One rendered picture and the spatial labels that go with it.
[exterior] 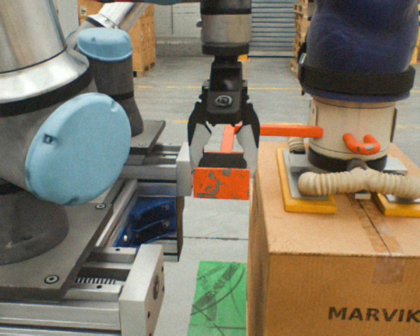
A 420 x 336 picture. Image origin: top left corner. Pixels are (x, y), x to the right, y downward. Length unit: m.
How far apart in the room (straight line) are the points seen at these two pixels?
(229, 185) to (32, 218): 0.28
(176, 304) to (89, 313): 1.58
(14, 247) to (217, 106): 0.31
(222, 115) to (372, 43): 0.39
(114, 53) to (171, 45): 9.25
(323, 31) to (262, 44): 9.26
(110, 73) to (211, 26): 0.40
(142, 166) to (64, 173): 0.61
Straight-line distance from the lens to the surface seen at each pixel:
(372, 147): 0.89
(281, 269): 0.79
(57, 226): 0.63
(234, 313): 2.13
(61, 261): 0.60
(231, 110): 0.60
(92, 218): 0.69
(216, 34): 0.66
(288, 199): 0.91
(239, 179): 0.68
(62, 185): 0.44
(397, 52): 0.92
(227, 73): 0.66
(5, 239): 0.60
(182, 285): 2.29
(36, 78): 0.43
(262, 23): 10.14
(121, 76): 1.02
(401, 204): 0.95
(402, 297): 0.87
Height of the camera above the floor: 1.35
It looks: 21 degrees down
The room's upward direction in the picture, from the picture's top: straight up
